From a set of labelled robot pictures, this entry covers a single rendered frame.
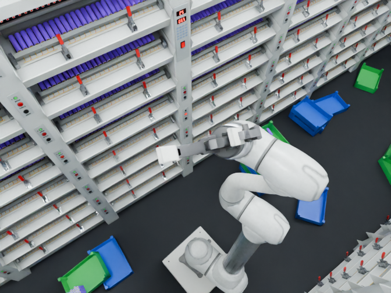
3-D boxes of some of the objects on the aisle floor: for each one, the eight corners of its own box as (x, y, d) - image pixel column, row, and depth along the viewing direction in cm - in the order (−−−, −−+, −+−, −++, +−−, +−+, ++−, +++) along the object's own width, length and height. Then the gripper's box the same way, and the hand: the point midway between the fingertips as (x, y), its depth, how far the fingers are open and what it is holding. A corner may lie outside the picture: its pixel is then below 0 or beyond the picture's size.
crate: (76, 304, 202) (68, 306, 195) (64, 278, 211) (57, 278, 204) (111, 276, 203) (105, 277, 196) (98, 251, 211) (92, 250, 204)
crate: (134, 272, 213) (132, 271, 206) (108, 290, 207) (105, 289, 200) (114, 238, 225) (112, 235, 218) (90, 253, 219) (86, 251, 212)
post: (192, 171, 253) (189, -60, 101) (183, 177, 251) (165, -51, 98) (180, 154, 262) (158, -82, 109) (170, 160, 259) (135, -75, 106)
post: (255, 132, 274) (331, -110, 121) (247, 137, 271) (315, -104, 118) (241, 117, 282) (296, -125, 130) (234, 122, 280) (280, -121, 127)
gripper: (179, 138, 75) (128, 142, 55) (278, 111, 65) (259, 104, 45) (186, 167, 75) (137, 182, 55) (287, 145, 65) (271, 152, 45)
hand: (195, 146), depth 51 cm, fingers open, 13 cm apart
